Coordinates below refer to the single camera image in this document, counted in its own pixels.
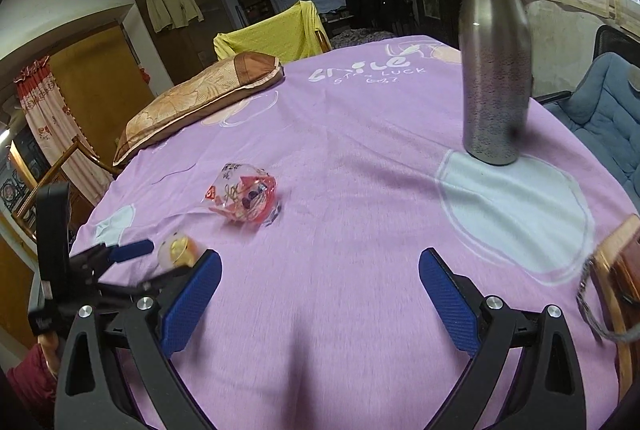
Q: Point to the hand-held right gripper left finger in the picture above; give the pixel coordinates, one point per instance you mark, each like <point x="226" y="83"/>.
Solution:
<point x="192" y="295"/>

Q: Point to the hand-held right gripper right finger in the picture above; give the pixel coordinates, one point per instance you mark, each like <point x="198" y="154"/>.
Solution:
<point x="447" y="295"/>

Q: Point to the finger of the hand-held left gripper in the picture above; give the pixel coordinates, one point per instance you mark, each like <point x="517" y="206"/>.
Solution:
<point x="160" y="279"/>
<point x="132" y="250"/>

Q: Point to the pale yellow round wrapper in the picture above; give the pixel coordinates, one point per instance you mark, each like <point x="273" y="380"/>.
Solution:
<point x="175" y="250"/>

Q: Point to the clear red printed plastic wrapper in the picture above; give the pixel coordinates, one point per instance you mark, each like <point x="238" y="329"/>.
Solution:
<point x="240" y="195"/>

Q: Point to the person's left forearm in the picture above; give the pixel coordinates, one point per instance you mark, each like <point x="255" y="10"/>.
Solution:
<point x="30" y="375"/>

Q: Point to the red and white patterned curtain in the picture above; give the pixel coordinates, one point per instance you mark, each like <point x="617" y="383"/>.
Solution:
<point x="50" y="119"/>

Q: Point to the wooden door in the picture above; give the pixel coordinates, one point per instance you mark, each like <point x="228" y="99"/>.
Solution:
<point x="95" y="79"/>

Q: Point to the brown patterned pillow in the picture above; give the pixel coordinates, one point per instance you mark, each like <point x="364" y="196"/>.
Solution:
<point x="200" y="99"/>

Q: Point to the brown leather bag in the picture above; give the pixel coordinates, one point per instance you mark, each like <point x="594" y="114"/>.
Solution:
<point x="612" y="305"/>
<point x="631" y="270"/>

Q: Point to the metal bottle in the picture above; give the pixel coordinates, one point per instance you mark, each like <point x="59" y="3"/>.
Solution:
<point x="495" y="74"/>

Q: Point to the dark wooden wardrobe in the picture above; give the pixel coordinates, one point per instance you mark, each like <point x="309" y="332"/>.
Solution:
<point x="210" y="24"/>

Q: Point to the blue cushioned chair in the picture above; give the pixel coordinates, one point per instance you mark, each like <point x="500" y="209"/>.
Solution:
<point x="605" y="109"/>

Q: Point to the yellow cloth covered chair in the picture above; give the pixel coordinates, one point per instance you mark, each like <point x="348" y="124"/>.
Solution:
<point x="280" y="34"/>

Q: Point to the wooden chair frame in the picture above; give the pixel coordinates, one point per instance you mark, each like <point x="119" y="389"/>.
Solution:
<point x="60" y="164"/>

